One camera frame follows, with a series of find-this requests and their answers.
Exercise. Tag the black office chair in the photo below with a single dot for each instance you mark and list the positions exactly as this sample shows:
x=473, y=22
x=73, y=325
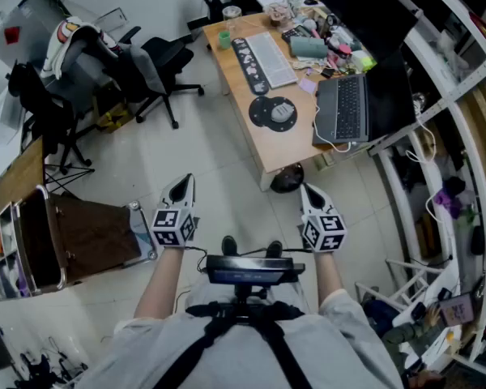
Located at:
x=166, y=55
x=212, y=2
x=36, y=99

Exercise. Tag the person's left black shoe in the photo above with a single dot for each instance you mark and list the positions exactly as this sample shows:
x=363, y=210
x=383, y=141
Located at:
x=229, y=246

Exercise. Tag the grey pouch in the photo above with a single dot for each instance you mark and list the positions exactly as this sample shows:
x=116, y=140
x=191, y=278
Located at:
x=308, y=47

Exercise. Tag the yellow green notepad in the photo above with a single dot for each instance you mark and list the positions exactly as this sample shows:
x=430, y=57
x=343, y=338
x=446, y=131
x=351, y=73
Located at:
x=364, y=60

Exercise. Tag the white box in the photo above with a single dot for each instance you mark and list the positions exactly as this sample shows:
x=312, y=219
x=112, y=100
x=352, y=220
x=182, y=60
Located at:
x=6, y=120

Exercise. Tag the blue white sign card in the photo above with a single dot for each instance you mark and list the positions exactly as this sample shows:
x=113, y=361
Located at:
x=143, y=233

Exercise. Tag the black chest harness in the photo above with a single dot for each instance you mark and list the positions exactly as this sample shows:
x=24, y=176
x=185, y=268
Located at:
x=210, y=326

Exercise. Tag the clear glass jar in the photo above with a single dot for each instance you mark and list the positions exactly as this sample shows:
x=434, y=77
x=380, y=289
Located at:
x=231, y=12

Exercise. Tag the grey laptop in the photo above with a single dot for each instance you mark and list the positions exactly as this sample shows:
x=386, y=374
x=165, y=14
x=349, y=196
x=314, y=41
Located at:
x=348, y=108

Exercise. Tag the black calculator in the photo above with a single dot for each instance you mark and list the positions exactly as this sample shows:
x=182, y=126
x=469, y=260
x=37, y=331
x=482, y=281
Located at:
x=295, y=34

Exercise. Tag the person's left forearm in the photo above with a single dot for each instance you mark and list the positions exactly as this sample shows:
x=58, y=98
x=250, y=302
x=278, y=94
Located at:
x=162, y=282

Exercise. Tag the yellow cardboard box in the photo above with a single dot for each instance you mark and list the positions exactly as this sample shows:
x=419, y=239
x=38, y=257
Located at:
x=113, y=122

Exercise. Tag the person's grey shirt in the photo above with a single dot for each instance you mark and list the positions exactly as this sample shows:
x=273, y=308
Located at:
x=239, y=363

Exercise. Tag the flower bouquet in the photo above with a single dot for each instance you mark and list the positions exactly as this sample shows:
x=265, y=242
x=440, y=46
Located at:
x=277, y=12

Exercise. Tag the steel service cart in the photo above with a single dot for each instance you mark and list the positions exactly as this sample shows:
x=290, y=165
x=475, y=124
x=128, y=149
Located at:
x=89, y=233

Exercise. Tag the purple sticky note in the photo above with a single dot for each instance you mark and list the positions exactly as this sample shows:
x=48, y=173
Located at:
x=308, y=85

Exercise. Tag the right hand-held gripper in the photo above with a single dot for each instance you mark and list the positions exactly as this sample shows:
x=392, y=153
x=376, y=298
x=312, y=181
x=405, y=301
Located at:
x=326, y=231

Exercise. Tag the person's black shoe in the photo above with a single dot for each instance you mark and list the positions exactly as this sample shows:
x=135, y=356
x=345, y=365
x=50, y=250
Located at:
x=274, y=249
x=229, y=246

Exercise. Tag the round black mouse pad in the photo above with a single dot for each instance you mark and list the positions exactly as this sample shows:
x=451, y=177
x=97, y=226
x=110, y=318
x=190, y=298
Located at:
x=261, y=116

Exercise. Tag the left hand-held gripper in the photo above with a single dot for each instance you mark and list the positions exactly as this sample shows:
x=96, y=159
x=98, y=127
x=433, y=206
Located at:
x=170, y=221

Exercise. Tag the purple cloth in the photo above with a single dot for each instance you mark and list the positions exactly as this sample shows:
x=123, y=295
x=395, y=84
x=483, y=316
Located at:
x=22, y=280

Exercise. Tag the white shelving unit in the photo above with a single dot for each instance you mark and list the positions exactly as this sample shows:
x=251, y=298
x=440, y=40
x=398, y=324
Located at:
x=443, y=103

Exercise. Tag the wooden side table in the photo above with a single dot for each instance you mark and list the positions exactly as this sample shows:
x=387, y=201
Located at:
x=20, y=172

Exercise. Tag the green cup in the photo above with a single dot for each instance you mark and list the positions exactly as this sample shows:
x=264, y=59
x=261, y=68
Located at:
x=225, y=39

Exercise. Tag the white keyboard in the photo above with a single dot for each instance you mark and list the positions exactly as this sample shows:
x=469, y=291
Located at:
x=271, y=61

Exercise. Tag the wooden desk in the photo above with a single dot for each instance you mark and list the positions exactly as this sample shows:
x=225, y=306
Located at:
x=291, y=144

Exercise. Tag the grey computer mouse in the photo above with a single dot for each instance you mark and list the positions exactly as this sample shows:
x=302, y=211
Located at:
x=281, y=114

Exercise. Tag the black round object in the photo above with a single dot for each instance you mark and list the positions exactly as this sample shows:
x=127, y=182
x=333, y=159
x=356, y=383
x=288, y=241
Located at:
x=287, y=178

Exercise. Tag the black patterned wrist rest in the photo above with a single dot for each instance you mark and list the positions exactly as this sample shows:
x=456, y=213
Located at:
x=249, y=67

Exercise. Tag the grey cabinet with red sticker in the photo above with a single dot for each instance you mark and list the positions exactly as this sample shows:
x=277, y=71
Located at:
x=28, y=18

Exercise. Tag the clear glass cup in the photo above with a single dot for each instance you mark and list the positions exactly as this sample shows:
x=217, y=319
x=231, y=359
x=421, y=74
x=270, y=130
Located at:
x=232, y=26

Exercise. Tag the person's right forearm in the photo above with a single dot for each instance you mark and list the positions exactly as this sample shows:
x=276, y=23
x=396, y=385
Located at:
x=328, y=278

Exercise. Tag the black chest-mounted device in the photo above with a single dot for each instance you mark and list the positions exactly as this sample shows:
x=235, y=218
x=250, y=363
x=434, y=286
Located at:
x=251, y=274

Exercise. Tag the person's right black shoe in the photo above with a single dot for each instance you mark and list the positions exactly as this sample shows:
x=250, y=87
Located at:
x=274, y=249

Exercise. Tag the black monitor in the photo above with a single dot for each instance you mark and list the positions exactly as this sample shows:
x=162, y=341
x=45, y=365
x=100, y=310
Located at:
x=368, y=10

